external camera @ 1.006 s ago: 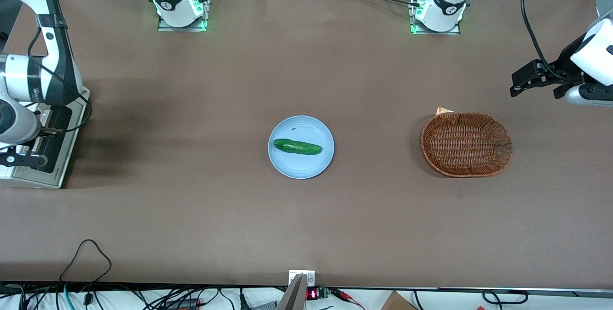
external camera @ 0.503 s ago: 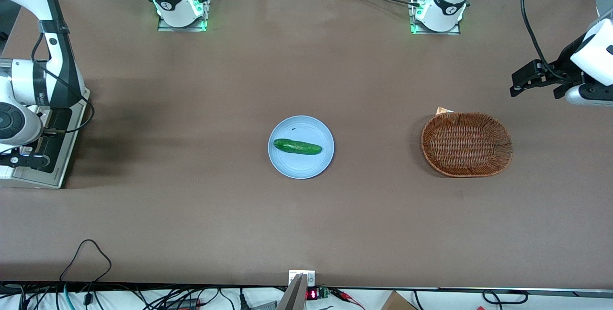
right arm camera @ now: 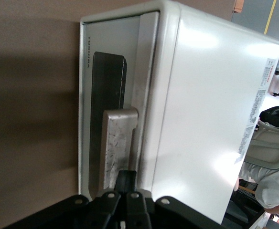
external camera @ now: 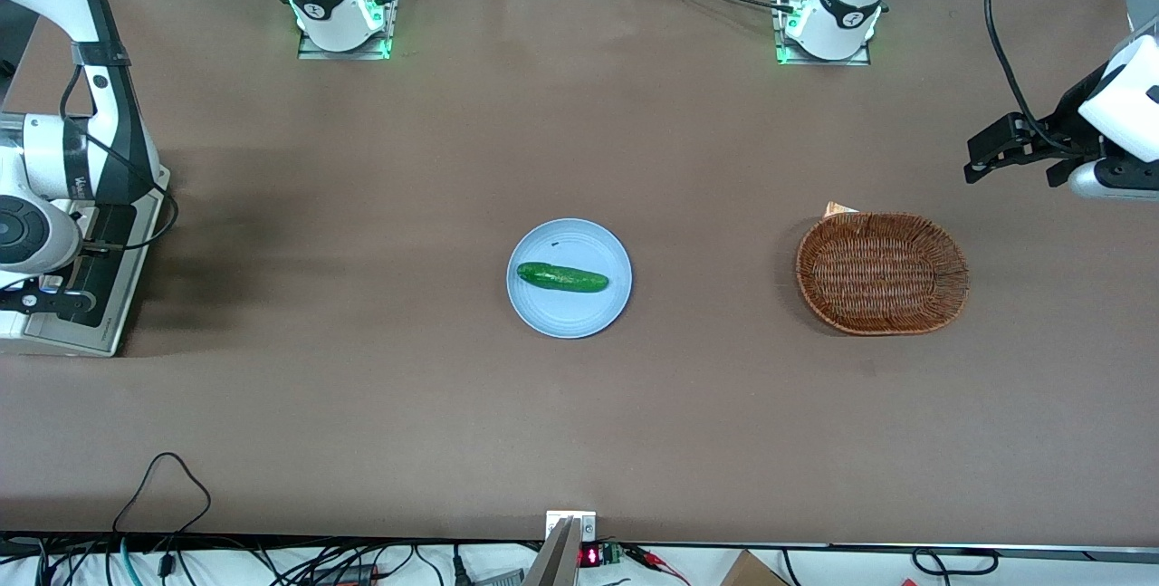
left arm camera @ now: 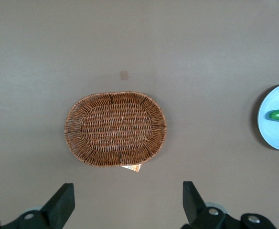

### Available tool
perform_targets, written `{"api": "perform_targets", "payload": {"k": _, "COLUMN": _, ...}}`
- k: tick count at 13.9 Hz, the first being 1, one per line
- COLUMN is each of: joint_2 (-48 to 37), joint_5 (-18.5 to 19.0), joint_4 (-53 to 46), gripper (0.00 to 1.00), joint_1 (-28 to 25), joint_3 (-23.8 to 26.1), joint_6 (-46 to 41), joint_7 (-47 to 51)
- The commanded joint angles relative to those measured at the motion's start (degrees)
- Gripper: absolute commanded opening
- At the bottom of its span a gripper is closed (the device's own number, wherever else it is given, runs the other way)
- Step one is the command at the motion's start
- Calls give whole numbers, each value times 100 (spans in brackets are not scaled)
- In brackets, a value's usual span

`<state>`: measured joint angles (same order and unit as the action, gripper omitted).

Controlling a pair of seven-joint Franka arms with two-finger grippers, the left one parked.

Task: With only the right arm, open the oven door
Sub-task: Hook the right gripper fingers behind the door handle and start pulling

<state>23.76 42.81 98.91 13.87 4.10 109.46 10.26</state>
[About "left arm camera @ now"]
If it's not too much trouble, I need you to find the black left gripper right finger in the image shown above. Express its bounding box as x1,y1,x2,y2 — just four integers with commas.
181,181,227,229

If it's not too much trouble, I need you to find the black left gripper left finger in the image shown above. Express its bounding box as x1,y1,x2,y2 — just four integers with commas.
0,183,75,229

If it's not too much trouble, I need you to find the orange paper tag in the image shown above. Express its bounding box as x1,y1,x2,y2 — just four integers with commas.
121,164,141,173

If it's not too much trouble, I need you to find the brown oval wicker basket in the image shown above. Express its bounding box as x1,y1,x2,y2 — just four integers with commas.
64,90,168,168

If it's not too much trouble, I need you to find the light blue round plate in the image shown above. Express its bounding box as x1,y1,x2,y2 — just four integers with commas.
257,82,279,152

